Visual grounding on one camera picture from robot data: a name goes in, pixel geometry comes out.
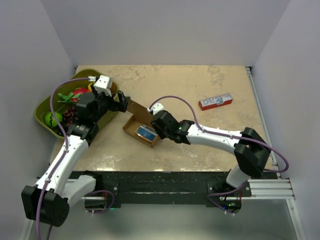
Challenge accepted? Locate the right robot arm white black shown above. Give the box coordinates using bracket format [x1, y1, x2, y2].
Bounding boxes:
[151, 110, 271, 197]

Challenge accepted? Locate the yellow lemon toy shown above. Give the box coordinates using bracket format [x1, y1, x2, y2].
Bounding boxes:
[87, 83, 93, 92]

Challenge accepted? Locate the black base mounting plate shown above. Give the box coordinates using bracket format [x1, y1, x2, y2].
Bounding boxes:
[69, 171, 252, 212]

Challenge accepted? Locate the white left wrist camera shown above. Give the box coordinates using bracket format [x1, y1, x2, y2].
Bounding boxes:
[93, 75, 113, 97]

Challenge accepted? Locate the olive green plastic bin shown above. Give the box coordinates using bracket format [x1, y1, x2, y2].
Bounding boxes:
[34, 68, 120, 140]

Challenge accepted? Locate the purple grape bunch toy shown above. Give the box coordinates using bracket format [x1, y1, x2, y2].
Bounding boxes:
[62, 106, 76, 126]

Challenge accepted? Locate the orange sponge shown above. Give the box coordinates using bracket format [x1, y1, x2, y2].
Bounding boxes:
[135, 124, 157, 143]

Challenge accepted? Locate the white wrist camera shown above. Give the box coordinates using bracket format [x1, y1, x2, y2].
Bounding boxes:
[93, 75, 113, 97]
[147, 102, 165, 116]

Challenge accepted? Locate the red silver toothpaste box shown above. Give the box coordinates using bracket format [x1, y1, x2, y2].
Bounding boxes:
[198, 93, 233, 111]

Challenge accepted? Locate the green striped melon toy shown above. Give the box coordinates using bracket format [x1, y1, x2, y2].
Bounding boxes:
[44, 112, 63, 129]

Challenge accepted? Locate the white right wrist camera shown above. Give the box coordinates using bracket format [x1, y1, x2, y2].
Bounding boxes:
[147, 102, 165, 116]

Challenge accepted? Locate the pink dragon fruit toy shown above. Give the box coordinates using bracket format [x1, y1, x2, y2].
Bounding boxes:
[58, 87, 90, 103]

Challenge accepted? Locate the brown cardboard paper box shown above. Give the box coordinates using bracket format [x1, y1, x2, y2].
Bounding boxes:
[122, 100, 160, 149]

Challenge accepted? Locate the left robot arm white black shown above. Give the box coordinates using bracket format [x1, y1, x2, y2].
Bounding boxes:
[21, 90, 131, 227]

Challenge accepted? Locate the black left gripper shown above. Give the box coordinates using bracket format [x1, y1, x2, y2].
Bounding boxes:
[91, 83, 130, 123]

